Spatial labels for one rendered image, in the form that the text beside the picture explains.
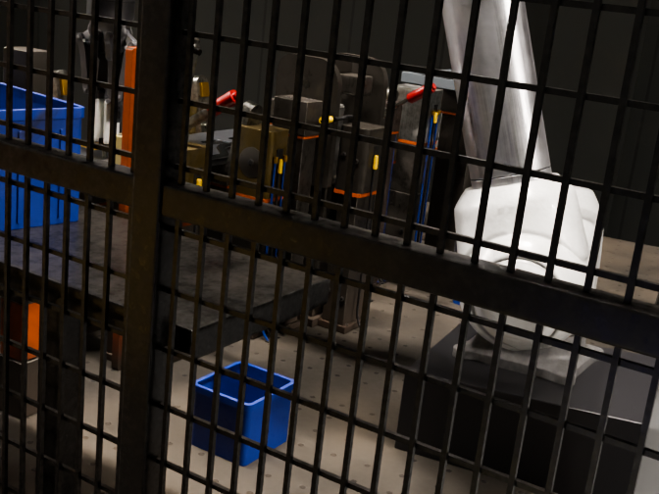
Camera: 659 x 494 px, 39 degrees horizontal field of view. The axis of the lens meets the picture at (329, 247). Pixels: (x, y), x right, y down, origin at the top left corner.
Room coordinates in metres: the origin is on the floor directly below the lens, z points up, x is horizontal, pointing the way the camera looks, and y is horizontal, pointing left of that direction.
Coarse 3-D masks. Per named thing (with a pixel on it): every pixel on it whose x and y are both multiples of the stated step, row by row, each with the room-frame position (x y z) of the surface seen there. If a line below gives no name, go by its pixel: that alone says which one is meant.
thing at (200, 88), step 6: (198, 78) 1.94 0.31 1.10; (204, 78) 1.96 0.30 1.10; (192, 84) 1.94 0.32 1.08; (198, 84) 1.94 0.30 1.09; (204, 84) 1.95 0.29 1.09; (192, 90) 1.94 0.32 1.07; (198, 90) 1.94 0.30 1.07; (204, 90) 1.94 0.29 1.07; (192, 96) 1.94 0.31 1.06; (198, 96) 1.93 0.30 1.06; (204, 96) 1.94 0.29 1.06; (204, 102) 1.95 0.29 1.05; (198, 108) 1.93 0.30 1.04; (198, 126) 1.93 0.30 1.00; (204, 126) 1.94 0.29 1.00; (198, 132) 1.93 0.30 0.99
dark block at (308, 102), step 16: (288, 96) 1.64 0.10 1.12; (288, 112) 1.61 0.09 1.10; (304, 112) 1.59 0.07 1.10; (320, 112) 1.63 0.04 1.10; (288, 128) 1.61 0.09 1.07; (304, 144) 1.60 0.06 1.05; (304, 160) 1.61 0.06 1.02; (304, 176) 1.61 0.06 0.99; (304, 192) 1.62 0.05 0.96; (304, 208) 1.62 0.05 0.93; (288, 256) 1.60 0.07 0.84; (288, 320) 1.61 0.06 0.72
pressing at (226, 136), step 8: (192, 136) 1.81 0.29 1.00; (200, 136) 1.82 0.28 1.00; (216, 136) 1.84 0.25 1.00; (224, 136) 1.85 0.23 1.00; (232, 136) 1.86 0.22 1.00; (216, 144) 1.76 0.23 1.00; (224, 144) 1.75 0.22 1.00; (80, 152) 1.55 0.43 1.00; (96, 152) 1.56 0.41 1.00; (216, 152) 1.68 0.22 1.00; (224, 152) 1.67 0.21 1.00; (104, 160) 1.51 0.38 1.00; (216, 160) 1.62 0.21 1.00; (224, 160) 1.64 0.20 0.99
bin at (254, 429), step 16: (256, 368) 1.22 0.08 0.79; (208, 384) 1.17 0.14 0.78; (224, 384) 1.20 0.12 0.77; (288, 384) 1.18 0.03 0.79; (208, 400) 1.13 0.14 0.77; (224, 400) 1.12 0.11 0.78; (256, 400) 1.12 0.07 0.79; (272, 400) 1.14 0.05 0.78; (288, 400) 1.18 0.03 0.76; (208, 416) 1.13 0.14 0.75; (224, 416) 1.12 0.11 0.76; (256, 416) 1.12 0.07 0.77; (272, 416) 1.15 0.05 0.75; (288, 416) 1.18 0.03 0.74; (192, 432) 1.15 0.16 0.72; (208, 432) 1.13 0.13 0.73; (256, 432) 1.12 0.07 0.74; (272, 432) 1.15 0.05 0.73; (208, 448) 1.13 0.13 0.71; (224, 448) 1.12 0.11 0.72; (240, 448) 1.10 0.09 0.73; (240, 464) 1.10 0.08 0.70
